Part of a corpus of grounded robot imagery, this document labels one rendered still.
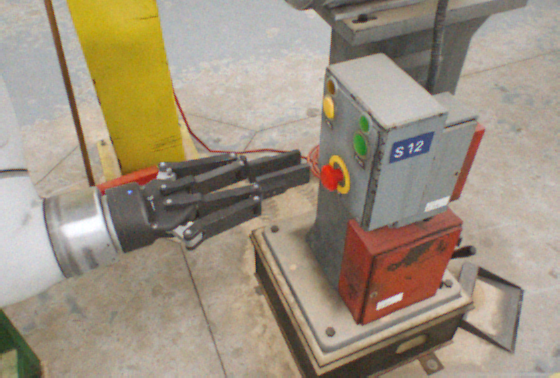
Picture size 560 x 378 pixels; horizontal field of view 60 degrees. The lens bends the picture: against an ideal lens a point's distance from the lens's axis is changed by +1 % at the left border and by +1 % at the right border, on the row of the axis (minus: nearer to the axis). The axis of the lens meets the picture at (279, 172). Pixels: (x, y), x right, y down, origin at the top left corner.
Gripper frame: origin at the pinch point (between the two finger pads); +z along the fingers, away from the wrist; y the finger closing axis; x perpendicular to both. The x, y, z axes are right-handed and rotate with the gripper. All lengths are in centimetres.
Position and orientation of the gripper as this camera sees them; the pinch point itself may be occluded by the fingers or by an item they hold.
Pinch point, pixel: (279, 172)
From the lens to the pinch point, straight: 60.1
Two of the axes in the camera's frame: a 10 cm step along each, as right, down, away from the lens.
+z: 9.2, -2.7, 2.9
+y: 3.9, 6.3, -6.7
